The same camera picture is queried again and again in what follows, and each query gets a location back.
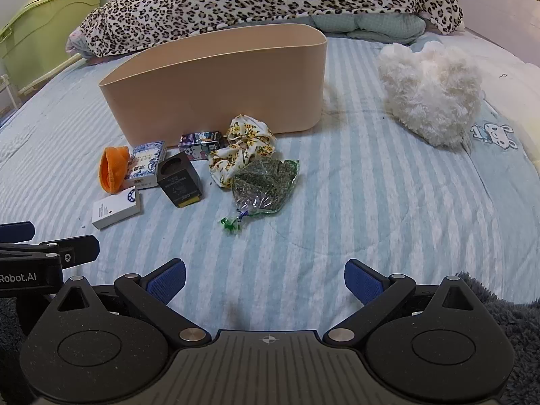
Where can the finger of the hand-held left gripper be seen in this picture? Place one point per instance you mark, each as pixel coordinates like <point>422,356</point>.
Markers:
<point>80,249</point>
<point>17,231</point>

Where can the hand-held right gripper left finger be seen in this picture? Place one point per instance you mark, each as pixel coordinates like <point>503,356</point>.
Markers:
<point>166,283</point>

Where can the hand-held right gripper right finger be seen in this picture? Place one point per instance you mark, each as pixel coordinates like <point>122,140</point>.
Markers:
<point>363,283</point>

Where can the small white box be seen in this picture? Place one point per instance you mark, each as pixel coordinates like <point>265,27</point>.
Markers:
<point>116,209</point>

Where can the orange knitted cloth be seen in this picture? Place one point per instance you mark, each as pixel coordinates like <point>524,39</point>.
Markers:
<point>113,173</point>

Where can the black cardboard box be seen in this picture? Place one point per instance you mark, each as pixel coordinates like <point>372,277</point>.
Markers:
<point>180,181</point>

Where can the blue white patterned box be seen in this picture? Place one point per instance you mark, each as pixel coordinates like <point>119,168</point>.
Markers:
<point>145,162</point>

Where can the clear bag of dried herbs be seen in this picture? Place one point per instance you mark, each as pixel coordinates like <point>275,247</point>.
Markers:
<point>263,183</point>

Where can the dark cartoon printed box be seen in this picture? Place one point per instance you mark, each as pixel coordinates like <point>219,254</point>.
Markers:
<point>198,142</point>

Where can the floral yellow white scrunchie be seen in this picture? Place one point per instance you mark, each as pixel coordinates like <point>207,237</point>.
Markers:
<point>244,143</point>

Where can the beige plastic storage bin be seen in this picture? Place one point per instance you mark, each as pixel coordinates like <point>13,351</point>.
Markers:
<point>219,88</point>

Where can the grey fluffy blanket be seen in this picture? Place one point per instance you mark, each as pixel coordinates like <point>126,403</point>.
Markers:
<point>10,346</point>
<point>512,329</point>

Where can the blue striped bed quilt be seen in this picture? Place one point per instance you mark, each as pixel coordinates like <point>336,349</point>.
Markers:
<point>379,202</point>

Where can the pink cloth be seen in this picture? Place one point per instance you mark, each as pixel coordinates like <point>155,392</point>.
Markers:
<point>75,44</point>

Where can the white fluffy heart pillow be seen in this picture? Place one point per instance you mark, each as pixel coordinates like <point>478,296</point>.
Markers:
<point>430,93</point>

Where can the grey green quilted pillow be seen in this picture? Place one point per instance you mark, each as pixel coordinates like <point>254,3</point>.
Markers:
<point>371,25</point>

